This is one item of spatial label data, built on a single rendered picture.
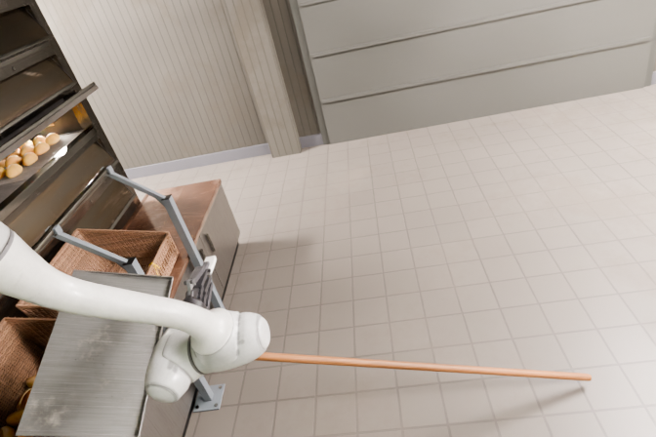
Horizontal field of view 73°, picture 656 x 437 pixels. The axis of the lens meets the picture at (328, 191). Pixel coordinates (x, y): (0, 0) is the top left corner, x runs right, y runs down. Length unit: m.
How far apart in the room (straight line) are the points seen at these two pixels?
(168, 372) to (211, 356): 0.11
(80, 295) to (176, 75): 3.82
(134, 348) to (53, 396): 0.27
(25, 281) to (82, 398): 0.95
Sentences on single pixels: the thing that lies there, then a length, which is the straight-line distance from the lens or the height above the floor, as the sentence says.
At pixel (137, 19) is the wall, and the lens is 4.59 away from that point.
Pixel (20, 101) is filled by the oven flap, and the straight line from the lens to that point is 2.63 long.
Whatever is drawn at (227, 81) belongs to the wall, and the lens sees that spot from 4.49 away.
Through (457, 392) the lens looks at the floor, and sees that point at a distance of 2.32.
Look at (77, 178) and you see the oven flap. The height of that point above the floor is 1.02.
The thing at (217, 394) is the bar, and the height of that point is 0.01.
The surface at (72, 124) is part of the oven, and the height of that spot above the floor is 1.22.
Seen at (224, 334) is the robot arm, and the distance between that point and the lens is 0.98.
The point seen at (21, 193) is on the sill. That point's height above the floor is 1.17.
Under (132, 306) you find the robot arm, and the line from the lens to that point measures 0.92.
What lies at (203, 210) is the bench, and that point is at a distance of 2.88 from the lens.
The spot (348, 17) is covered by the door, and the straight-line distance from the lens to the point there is 4.16.
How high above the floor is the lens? 1.95
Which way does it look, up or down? 31 degrees down
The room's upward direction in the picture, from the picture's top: 14 degrees counter-clockwise
